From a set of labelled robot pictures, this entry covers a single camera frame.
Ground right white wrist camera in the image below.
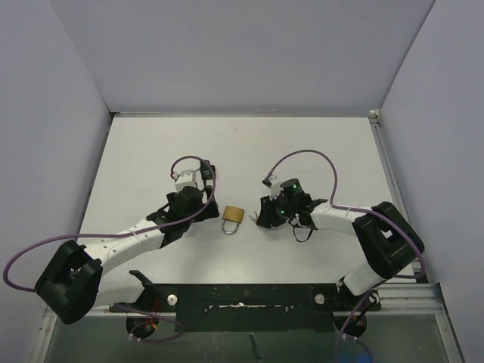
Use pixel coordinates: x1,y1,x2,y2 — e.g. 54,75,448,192
262,175,282,200

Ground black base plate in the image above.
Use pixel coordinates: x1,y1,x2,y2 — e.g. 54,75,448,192
111,284,381,336

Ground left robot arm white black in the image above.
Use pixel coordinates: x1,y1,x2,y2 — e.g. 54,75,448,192
34,160,220,324

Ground small silver keys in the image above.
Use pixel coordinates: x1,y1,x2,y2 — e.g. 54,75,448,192
249,211,259,225

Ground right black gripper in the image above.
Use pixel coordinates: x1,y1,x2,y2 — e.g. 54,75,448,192
258,193,297,228

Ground brass padlock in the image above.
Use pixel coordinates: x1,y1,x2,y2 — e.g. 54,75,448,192
221,206,245,235

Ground aluminium right rail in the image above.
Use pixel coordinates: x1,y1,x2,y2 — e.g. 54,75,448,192
368,108,466,363

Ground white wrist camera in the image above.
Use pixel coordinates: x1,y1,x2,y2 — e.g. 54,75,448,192
262,175,282,200
171,169,197,193

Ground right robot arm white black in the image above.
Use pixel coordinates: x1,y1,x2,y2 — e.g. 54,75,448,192
256,178,424,309

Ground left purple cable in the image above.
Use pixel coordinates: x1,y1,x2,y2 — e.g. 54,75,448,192
2,155,217,343

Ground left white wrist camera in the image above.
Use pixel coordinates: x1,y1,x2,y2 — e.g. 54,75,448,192
171,169,197,193

